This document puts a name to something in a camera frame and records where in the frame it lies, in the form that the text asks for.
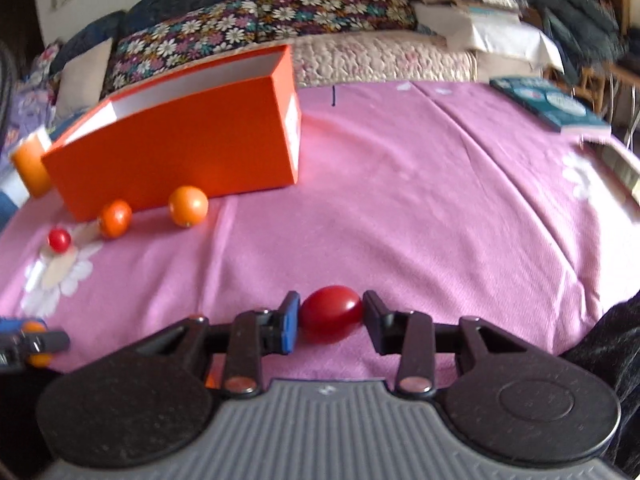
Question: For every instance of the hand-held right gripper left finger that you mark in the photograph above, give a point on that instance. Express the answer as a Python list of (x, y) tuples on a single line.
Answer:
[(290, 327)]

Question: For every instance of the beige pillow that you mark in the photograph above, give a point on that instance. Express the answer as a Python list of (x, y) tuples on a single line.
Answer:
[(82, 80)]

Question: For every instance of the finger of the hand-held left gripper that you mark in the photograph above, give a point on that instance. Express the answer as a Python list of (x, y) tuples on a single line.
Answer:
[(47, 342), (15, 324)]

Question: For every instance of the short floral cushion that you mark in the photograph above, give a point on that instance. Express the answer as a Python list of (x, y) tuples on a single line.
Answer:
[(335, 10)]

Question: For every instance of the person's dark clothing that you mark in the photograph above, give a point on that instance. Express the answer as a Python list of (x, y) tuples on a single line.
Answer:
[(615, 350)]

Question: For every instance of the small orange tomato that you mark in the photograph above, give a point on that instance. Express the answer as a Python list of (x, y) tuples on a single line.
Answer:
[(40, 360)]

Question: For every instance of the large orange tomato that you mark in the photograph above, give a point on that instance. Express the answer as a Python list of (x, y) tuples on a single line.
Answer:
[(188, 205)]

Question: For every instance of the orange cardboard box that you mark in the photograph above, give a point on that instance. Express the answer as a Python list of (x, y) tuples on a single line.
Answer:
[(175, 155)]

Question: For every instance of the long floral cushion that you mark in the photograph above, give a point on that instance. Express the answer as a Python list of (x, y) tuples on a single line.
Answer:
[(165, 45)]

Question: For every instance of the purple floral cloth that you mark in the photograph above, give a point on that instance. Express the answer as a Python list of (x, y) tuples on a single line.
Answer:
[(25, 105)]

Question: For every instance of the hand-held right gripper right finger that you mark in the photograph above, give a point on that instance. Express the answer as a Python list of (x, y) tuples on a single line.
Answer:
[(375, 317)]

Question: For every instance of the orange canister with white lid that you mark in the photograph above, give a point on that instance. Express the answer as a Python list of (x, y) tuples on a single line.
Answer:
[(32, 165)]

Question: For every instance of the teal book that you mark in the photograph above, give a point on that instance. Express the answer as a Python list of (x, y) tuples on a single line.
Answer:
[(555, 105)]

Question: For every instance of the dark jacket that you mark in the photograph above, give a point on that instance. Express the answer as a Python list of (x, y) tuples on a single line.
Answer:
[(570, 15)]

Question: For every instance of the large red tomato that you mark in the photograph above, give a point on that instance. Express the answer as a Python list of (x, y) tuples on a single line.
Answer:
[(330, 312)]

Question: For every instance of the small red cherry tomato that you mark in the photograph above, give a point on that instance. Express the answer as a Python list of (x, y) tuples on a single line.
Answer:
[(59, 240)]

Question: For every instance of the pale book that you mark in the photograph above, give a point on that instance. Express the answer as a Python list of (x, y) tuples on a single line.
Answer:
[(617, 162)]

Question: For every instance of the beige quilted bedspread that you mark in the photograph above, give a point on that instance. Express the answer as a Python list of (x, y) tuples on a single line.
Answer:
[(380, 57)]

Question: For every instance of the pink tablecloth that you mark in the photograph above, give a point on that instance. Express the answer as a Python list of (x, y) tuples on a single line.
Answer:
[(425, 200)]

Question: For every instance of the medium orange tomato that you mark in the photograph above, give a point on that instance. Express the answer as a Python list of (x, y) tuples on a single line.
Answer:
[(115, 218)]

